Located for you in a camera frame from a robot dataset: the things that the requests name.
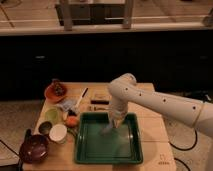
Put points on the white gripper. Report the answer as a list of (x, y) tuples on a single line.
[(117, 111)]

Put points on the blue sponge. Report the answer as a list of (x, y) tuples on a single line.
[(107, 129)]

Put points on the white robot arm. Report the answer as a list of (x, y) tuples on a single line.
[(191, 112)]

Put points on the green plastic tray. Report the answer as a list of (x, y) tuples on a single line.
[(121, 145)]

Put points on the dark rectangular block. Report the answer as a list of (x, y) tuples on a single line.
[(100, 99)]

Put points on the metal utensil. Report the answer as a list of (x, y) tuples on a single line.
[(95, 108)]

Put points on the orange carrot toy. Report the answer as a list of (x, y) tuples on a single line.
[(71, 121)]

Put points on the clear plastic bag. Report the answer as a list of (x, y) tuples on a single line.
[(66, 105)]

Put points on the wooden table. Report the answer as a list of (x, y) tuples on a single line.
[(157, 152)]

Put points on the white cup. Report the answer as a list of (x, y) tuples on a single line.
[(58, 133)]

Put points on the light green cup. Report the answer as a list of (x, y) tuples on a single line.
[(53, 115)]

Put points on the orange bowl with pinecone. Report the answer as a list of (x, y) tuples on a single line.
[(55, 92)]

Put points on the small dark bowl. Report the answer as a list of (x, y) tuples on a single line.
[(45, 127)]

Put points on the dark red pot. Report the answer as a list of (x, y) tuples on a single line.
[(34, 148)]

